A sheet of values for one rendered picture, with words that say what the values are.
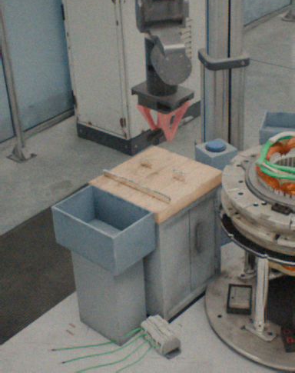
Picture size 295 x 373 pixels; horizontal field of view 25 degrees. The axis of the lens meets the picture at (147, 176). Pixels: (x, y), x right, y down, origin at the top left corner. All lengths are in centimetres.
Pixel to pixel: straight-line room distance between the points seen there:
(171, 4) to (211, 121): 61
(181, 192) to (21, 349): 45
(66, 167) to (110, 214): 232
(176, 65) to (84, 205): 39
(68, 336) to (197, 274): 30
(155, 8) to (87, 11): 242
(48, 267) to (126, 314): 157
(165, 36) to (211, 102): 58
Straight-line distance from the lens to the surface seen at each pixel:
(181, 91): 120
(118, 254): 120
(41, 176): 357
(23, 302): 272
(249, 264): 147
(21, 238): 309
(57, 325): 144
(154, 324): 136
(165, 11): 112
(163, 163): 139
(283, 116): 162
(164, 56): 108
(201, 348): 136
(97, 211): 136
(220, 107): 166
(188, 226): 134
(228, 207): 125
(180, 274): 138
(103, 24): 347
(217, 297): 144
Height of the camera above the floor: 174
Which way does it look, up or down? 30 degrees down
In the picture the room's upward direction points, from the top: 3 degrees counter-clockwise
